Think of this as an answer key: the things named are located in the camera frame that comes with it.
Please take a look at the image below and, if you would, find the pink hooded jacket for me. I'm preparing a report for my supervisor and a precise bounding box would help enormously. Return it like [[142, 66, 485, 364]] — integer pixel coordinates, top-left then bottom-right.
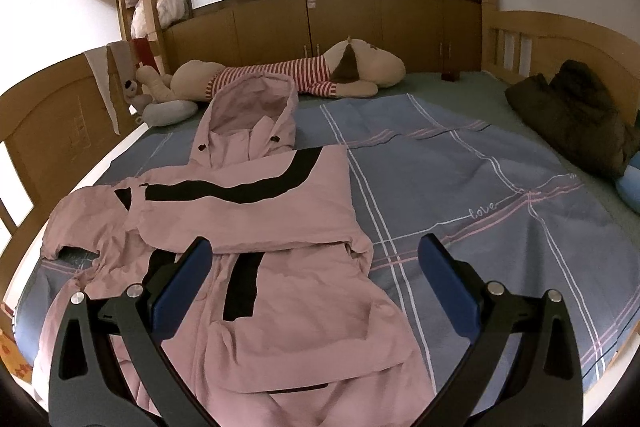
[[31, 73, 436, 427]]

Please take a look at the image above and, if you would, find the light blue pillow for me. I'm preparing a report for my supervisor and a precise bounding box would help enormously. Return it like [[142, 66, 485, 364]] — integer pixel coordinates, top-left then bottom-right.
[[615, 157, 640, 208]]

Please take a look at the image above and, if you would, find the grey round cushion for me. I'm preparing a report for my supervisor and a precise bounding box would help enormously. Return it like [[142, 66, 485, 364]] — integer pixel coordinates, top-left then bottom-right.
[[142, 98, 198, 128]]

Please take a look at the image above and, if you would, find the dark olive jacket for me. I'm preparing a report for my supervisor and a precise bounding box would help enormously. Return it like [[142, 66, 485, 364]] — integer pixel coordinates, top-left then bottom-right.
[[504, 60, 640, 180]]

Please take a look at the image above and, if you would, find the red hanging cloth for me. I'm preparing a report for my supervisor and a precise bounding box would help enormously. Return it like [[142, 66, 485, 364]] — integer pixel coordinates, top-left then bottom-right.
[[131, 38, 156, 68]]

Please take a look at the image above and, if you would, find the white hanging cloth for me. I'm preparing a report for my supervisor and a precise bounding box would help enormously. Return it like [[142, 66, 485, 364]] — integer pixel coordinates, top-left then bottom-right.
[[82, 39, 121, 132]]

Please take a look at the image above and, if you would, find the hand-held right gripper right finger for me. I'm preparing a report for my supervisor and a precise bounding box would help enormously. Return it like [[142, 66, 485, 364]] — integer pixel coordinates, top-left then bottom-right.
[[417, 233, 597, 427]]

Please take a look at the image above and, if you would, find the orange patterned cloth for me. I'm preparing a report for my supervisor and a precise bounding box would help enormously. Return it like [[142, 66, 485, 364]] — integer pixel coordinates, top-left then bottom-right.
[[0, 302, 36, 383]]

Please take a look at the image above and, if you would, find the striped plush dog toy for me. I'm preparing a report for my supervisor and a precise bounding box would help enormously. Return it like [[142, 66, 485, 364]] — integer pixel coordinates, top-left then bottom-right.
[[136, 38, 407, 102]]

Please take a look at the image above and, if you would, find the wooden bunk bed frame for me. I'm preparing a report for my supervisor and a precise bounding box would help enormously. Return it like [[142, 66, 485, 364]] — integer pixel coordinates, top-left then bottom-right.
[[0, 0, 640, 358]]

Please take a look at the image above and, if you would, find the wooden wall cabinet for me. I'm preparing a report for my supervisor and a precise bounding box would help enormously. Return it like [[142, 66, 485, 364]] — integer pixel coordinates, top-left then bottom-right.
[[162, 0, 483, 75]]

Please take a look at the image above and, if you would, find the green mattress sheet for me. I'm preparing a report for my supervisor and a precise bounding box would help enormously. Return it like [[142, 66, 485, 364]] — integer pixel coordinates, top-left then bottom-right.
[[100, 69, 640, 233]]

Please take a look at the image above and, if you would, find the blue plaid bed sheet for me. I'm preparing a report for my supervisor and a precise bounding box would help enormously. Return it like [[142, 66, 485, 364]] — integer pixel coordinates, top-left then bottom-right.
[[10, 93, 640, 408]]

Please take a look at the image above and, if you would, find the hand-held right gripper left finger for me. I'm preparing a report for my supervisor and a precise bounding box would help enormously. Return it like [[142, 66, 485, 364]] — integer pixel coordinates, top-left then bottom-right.
[[48, 236, 216, 427]]

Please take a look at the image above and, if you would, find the small plush toy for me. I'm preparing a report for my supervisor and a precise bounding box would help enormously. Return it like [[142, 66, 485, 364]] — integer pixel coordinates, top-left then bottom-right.
[[122, 78, 151, 118]]

